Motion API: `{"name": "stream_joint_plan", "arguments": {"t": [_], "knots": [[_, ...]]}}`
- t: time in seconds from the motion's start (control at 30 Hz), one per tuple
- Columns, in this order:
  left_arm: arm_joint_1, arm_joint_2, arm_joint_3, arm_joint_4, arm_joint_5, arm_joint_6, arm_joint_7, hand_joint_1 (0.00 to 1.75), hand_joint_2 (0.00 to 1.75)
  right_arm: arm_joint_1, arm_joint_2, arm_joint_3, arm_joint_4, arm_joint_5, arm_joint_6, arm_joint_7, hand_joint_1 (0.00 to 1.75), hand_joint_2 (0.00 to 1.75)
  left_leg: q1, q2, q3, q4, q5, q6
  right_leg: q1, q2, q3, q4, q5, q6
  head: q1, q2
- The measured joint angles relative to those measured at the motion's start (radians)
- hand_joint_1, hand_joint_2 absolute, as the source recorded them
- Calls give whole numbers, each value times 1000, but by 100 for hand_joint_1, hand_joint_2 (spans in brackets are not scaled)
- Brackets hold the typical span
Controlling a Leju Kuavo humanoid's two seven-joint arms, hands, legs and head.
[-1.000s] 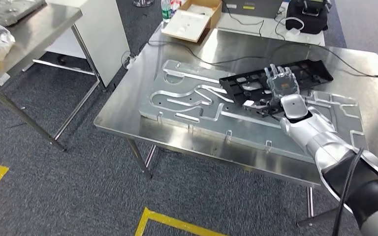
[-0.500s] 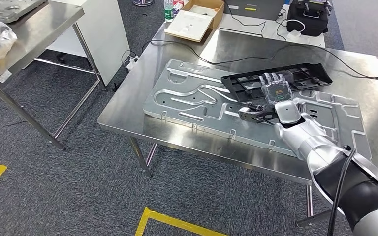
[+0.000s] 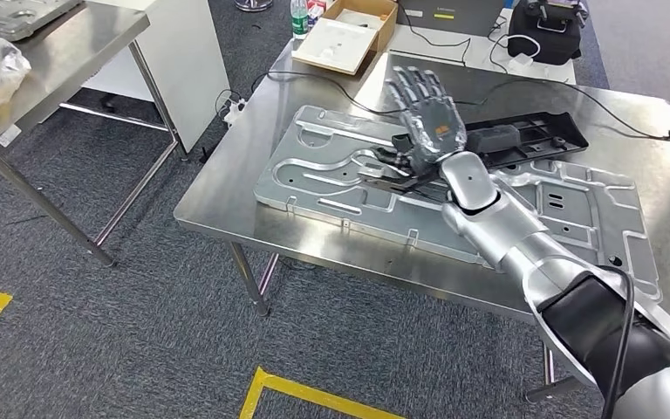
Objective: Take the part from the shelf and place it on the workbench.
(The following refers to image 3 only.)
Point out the stainless steel side table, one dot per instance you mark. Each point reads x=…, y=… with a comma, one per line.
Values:
x=69, y=40

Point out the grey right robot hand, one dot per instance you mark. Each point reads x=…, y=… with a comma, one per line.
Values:
x=433, y=130

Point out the white plug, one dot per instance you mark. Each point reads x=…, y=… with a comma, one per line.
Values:
x=234, y=111

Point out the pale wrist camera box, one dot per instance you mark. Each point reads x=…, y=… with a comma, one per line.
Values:
x=376, y=173

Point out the white table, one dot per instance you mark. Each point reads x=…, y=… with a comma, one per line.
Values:
x=549, y=72

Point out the stamped silver metal panel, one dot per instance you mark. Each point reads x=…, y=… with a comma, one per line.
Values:
x=323, y=173
x=17, y=14

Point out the white cabinet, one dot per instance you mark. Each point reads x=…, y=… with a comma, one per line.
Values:
x=185, y=69

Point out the small red white box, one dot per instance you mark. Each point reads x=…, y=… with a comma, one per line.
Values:
x=316, y=11

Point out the black license plate frame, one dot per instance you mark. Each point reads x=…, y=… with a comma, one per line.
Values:
x=549, y=130

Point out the round glass object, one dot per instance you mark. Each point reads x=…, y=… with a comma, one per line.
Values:
x=253, y=4

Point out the grey flat case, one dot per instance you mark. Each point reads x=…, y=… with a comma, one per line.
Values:
x=456, y=14

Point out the open cardboard box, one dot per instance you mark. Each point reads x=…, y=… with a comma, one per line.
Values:
x=341, y=40

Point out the white power adapter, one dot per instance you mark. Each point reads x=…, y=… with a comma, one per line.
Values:
x=521, y=62

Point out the clear bottle green label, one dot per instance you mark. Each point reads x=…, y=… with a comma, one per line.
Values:
x=299, y=20

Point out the stainless steel workbench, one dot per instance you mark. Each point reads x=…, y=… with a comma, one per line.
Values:
x=289, y=228

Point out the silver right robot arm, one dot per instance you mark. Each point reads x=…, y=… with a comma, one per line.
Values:
x=508, y=231

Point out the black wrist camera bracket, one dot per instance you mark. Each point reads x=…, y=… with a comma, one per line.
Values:
x=404, y=182

